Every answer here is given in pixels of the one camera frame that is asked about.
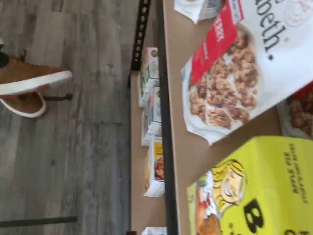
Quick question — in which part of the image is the green Bobo's oat box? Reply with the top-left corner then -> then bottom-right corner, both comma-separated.
186,136 -> 313,235

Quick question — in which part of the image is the white blue food box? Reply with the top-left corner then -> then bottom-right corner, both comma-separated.
140,88 -> 162,147

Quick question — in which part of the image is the yellow white food box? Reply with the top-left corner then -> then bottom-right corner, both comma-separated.
143,141 -> 165,198

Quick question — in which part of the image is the white green food box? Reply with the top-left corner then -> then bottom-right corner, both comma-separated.
138,47 -> 160,109

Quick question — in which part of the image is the black metal shelving rack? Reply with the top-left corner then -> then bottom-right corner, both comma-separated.
127,0 -> 313,235

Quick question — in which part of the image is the red label granola bag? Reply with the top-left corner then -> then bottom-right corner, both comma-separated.
174,0 -> 228,24
277,82 -> 313,138
180,0 -> 313,147

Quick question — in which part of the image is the brown shoe white sole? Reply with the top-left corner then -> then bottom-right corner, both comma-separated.
0,49 -> 73,96
0,94 -> 47,118

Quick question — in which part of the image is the thin black floor bar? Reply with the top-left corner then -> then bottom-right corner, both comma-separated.
0,215 -> 78,228

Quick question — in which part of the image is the person leg dark sock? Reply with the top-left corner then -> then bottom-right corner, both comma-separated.
0,36 -> 10,69

